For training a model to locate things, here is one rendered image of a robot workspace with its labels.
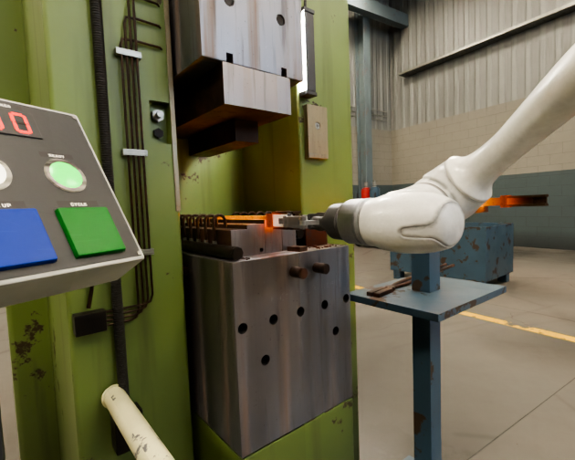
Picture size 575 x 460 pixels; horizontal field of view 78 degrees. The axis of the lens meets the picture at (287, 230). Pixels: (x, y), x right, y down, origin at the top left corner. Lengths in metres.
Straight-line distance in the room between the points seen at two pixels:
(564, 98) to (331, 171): 0.85
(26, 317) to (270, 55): 1.03
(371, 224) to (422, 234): 0.09
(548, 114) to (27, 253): 0.65
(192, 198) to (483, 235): 3.54
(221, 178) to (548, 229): 7.67
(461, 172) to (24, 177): 0.67
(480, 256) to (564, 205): 4.22
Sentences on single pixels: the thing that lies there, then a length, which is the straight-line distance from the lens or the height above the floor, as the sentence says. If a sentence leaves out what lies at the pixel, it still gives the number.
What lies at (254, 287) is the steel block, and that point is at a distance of 0.81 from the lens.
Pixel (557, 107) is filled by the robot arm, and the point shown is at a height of 1.14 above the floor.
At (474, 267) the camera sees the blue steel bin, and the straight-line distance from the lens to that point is 4.44.
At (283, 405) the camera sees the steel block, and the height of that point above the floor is 0.55.
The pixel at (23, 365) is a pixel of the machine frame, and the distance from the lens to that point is 1.38.
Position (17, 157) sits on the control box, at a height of 1.11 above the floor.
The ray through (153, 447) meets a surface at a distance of 0.72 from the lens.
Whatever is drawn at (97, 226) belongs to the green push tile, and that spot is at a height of 1.01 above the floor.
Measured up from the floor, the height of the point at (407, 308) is 0.76.
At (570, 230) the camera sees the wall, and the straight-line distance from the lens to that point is 8.42.
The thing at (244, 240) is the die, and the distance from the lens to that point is 0.86.
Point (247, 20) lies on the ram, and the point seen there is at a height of 1.47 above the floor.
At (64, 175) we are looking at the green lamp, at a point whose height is 1.09.
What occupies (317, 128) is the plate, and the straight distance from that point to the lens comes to 1.21.
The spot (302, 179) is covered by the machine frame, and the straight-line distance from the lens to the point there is 1.16.
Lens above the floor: 1.03
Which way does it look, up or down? 4 degrees down
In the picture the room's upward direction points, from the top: 2 degrees counter-clockwise
